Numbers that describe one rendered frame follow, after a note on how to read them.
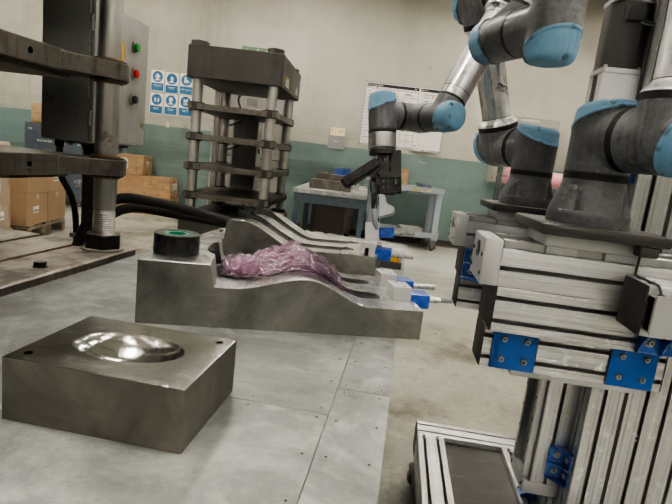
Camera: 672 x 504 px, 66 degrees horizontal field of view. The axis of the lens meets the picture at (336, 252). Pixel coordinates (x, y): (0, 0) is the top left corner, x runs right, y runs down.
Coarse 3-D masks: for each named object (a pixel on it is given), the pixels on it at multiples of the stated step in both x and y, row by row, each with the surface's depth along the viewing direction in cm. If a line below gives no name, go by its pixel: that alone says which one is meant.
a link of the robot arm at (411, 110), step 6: (402, 102) 138; (408, 108) 137; (414, 108) 136; (408, 114) 137; (414, 114) 135; (408, 120) 137; (414, 120) 135; (402, 126) 138; (408, 126) 139; (414, 126) 137; (420, 132) 143; (426, 132) 143
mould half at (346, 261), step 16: (240, 224) 125; (256, 224) 126; (272, 224) 134; (288, 224) 144; (224, 240) 126; (240, 240) 126; (256, 240) 125; (272, 240) 124; (304, 240) 137; (352, 240) 143; (336, 256) 123; (352, 256) 122; (368, 256) 122; (352, 272) 123; (368, 272) 122
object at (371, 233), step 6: (366, 222) 136; (378, 222) 136; (366, 228) 136; (372, 228) 136; (378, 228) 136; (384, 228) 136; (390, 228) 136; (366, 234) 136; (372, 234) 136; (378, 234) 136; (384, 234) 136; (390, 234) 136; (396, 234) 137; (402, 234) 137; (408, 234) 137; (414, 234) 136; (378, 240) 136
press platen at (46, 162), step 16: (0, 160) 109; (16, 160) 114; (32, 160) 118; (48, 160) 124; (64, 160) 128; (80, 160) 130; (96, 160) 133; (112, 160) 136; (96, 176) 136; (112, 176) 137
